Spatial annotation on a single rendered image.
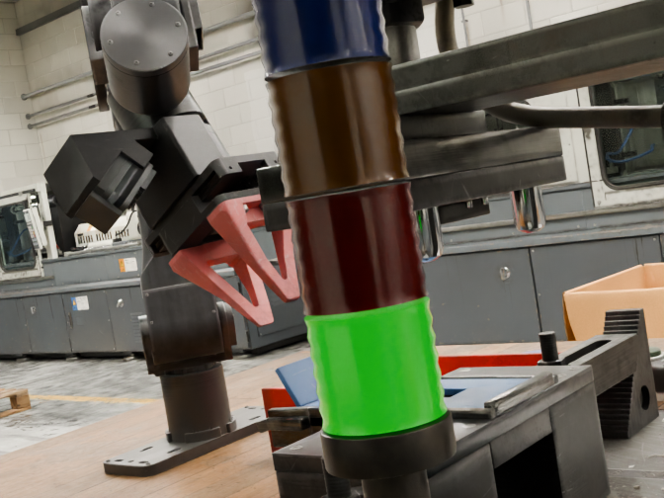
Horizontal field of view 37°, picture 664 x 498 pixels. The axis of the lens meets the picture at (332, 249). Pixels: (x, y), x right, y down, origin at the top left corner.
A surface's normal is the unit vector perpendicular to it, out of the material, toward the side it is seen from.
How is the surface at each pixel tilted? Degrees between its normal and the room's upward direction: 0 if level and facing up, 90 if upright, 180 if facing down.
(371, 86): 104
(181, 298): 74
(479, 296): 90
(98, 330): 90
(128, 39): 68
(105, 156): 61
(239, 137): 90
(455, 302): 90
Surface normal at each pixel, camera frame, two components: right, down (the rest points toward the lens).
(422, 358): 0.66, -0.32
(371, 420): -0.18, 0.33
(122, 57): 0.11, -0.36
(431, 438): 0.60, -0.06
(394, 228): 0.65, 0.18
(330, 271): -0.48, -0.12
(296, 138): -0.61, 0.38
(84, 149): 0.58, -0.55
